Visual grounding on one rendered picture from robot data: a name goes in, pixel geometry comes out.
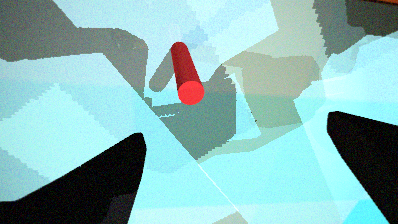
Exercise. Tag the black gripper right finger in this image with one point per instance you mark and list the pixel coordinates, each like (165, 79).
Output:
(369, 148)

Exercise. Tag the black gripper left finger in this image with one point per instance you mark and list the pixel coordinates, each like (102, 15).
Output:
(100, 191)

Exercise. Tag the red peg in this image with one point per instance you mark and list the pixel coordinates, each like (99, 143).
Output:
(189, 86)

